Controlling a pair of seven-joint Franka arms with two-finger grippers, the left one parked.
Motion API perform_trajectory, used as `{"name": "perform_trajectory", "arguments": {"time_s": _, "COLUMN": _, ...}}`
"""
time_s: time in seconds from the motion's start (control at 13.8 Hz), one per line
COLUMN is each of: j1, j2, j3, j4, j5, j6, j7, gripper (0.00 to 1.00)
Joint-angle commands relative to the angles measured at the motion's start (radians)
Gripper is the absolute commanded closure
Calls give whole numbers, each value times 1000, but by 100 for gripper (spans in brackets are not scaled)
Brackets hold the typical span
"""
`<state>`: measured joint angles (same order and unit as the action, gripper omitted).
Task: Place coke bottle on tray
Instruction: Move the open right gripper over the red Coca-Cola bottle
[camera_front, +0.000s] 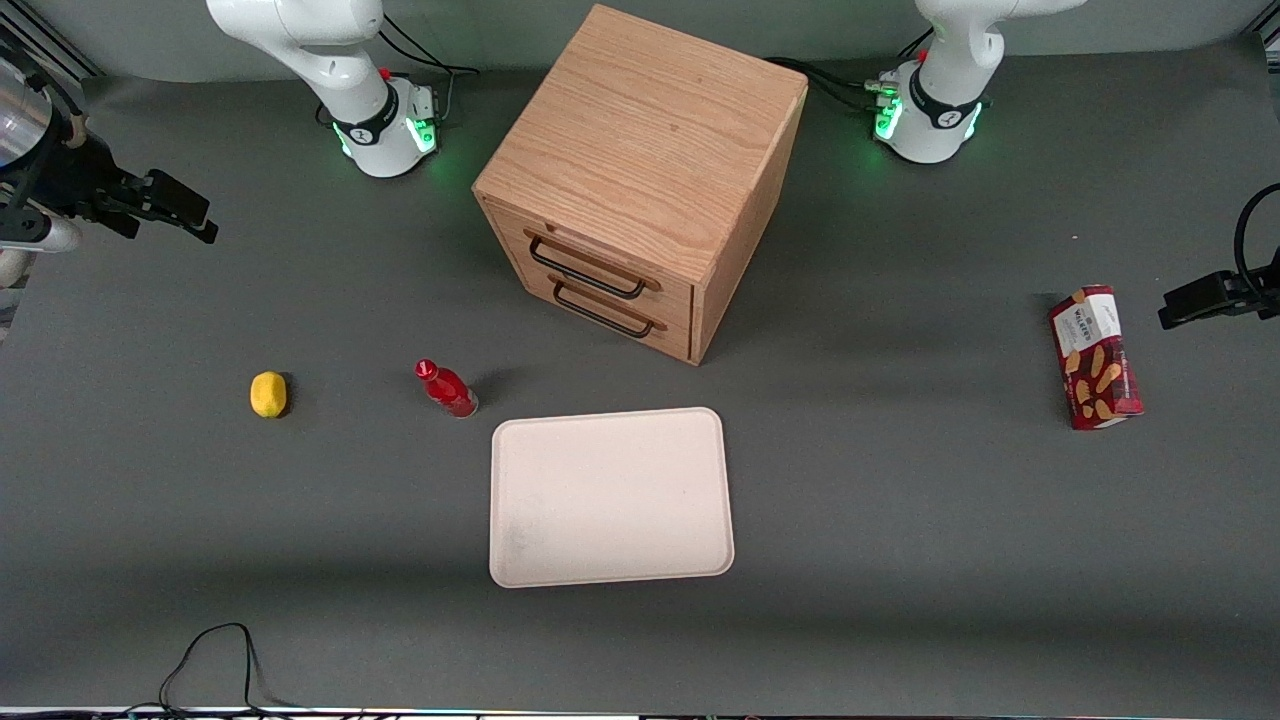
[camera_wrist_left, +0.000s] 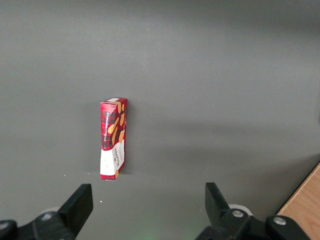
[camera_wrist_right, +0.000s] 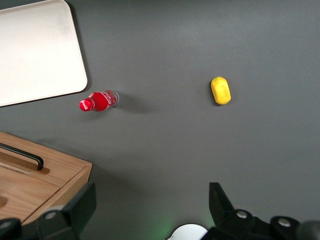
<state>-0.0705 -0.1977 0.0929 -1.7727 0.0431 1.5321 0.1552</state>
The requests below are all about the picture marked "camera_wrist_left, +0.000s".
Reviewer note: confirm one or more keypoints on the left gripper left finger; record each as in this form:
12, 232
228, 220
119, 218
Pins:
72, 215

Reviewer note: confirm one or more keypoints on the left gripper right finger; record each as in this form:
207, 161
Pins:
217, 212

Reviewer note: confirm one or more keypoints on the red tartan shortbread box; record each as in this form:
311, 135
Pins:
112, 137

